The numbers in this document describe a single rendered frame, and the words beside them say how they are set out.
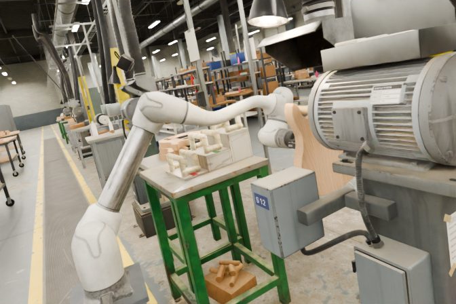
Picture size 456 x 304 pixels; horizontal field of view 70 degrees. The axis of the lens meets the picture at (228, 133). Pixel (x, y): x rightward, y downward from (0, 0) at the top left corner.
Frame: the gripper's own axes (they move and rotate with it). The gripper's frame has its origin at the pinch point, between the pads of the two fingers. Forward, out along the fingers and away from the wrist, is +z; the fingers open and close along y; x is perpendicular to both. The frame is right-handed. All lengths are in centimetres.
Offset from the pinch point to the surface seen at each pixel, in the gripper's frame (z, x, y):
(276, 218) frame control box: 28, -1, 47
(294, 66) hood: -9.5, 31.7, -0.9
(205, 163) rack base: -66, -10, 25
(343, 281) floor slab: -45, -112, -37
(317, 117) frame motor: 24.1, 19.2, 23.7
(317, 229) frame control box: 28.0, -10.3, 35.0
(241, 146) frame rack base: -65, -9, 1
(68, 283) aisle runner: -196, -103, 118
